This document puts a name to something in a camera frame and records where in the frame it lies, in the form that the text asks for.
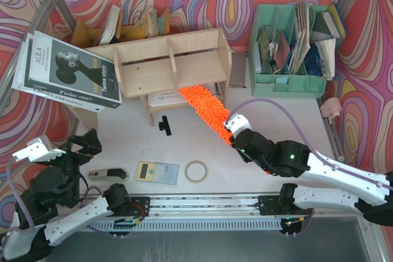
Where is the wooden bookshelf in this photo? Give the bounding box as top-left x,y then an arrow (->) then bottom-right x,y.
88,28 -> 232,126

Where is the Twins story book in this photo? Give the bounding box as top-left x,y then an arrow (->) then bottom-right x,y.
24,31 -> 122,109

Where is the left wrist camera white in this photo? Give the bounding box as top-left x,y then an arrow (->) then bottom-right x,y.
12,135 -> 57,163

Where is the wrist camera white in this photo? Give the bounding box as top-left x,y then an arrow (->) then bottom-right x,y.
12,135 -> 57,163
224,113 -> 252,139

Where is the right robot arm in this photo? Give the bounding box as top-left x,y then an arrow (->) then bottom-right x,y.
232,128 -> 392,226

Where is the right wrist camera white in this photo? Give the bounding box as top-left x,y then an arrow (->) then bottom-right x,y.
224,113 -> 252,139

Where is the mint green desk organizer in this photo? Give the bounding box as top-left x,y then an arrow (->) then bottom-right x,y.
247,2 -> 326,98

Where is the white Chokladfabriken book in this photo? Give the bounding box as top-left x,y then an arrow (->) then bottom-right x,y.
12,33 -> 105,113

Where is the yellow file rack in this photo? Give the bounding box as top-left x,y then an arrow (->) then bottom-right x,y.
71,7 -> 170,48

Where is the pink piggy figurine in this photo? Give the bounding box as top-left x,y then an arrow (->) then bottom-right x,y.
320,97 -> 342,124

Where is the orange microfiber duster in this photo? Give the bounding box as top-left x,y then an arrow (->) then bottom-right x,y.
179,85 -> 232,145

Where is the beige and blue calculator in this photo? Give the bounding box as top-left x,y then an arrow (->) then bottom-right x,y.
135,161 -> 179,185

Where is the clear tape roll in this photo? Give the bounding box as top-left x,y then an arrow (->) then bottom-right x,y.
184,160 -> 209,183

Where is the spiral notebook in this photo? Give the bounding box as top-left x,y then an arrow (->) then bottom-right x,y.
147,83 -> 224,107

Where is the black binder clip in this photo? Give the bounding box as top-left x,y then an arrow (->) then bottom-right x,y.
158,115 -> 172,136

